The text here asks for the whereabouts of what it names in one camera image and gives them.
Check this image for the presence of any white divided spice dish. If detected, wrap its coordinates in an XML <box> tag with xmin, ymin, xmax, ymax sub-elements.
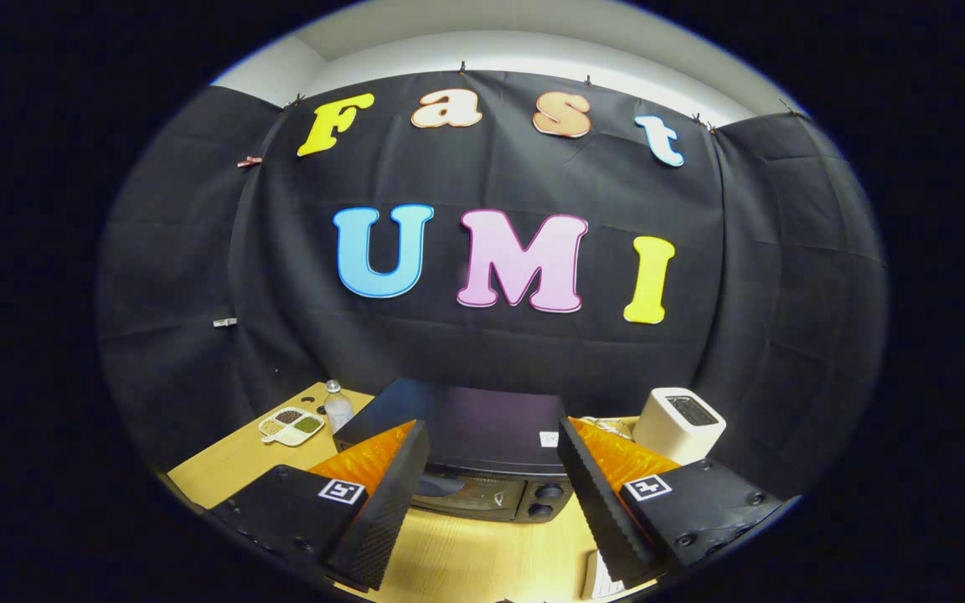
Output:
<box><xmin>258</xmin><ymin>407</ymin><xmax>326</xmax><ymax>446</ymax></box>

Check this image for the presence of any clear plastic bottle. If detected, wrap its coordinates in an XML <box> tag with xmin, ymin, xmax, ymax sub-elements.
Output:
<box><xmin>323</xmin><ymin>379</ymin><xmax>355</xmax><ymax>434</ymax></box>

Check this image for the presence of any white bread toaster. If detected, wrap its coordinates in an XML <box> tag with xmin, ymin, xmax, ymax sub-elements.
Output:
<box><xmin>633</xmin><ymin>387</ymin><xmax>726</xmax><ymax>466</ymax></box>

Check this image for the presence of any metal wire holder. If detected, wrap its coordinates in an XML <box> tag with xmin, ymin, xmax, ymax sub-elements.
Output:
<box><xmin>579</xmin><ymin>415</ymin><xmax>639</xmax><ymax>442</ymax></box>

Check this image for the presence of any black toaster oven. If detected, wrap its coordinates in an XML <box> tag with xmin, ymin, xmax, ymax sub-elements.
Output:
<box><xmin>333</xmin><ymin>377</ymin><xmax>577</xmax><ymax>525</ymax></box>

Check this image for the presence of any white slotted tray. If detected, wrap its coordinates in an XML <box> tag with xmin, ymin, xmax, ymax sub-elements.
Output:
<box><xmin>581</xmin><ymin>549</ymin><xmax>627</xmax><ymax>600</ymax></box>

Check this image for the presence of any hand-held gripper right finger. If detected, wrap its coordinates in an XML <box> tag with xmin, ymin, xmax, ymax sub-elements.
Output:
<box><xmin>556</xmin><ymin>416</ymin><xmax>786</xmax><ymax>590</ymax></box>

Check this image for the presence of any black backdrop cloth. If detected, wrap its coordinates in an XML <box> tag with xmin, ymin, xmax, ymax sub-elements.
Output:
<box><xmin>97</xmin><ymin>70</ymin><xmax>890</xmax><ymax>499</ymax></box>

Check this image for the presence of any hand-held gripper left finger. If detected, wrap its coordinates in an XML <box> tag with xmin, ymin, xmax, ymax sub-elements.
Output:
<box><xmin>210</xmin><ymin>419</ymin><xmax>431</xmax><ymax>592</ymax></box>

